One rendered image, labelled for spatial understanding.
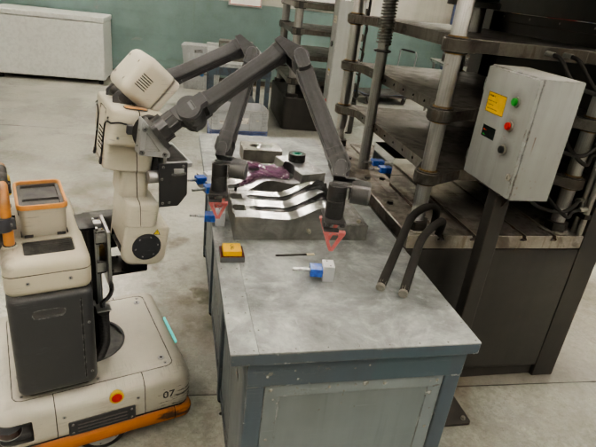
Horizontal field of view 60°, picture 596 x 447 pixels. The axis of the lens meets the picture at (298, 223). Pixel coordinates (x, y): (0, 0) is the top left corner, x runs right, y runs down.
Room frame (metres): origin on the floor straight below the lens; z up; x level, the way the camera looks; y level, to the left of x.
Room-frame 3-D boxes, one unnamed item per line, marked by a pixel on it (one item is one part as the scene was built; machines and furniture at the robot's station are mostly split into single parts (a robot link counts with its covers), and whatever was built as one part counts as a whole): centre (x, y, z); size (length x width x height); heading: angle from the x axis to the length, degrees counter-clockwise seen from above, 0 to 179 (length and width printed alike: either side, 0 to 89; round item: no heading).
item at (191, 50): (8.36, 1.81, 0.49); 0.60 x 0.42 x 0.33; 99
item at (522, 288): (2.63, -0.68, 0.36); 1.30 x 0.85 x 0.72; 15
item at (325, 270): (1.45, -0.07, 0.83); 0.13 x 0.05 x 0.05; 97
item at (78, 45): (7.90, 3.90, 0.47); 1.52 x 0.77 x 0.94; 102
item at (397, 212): (2.63, -0.68, 0.76); 1.30 x 0.84 x 0.07; 15
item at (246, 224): (1.83, 0.01, 0.87); 0.50 x 0.26 x 0.14; 105
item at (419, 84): (2.62, -0.69, 1.20); 1.29 x 0.83 x 0.19; 15
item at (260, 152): (2.60, 0.24, 0.84); 0.20 x 0.15 x 0.07; 105
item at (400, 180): (2.57, -0.62, 0.87); 0.50 x 0.27 x 0.17; 105
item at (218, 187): (1.76, 0.30, 0.96); 0.10 x 0.07 x 0.07; 10
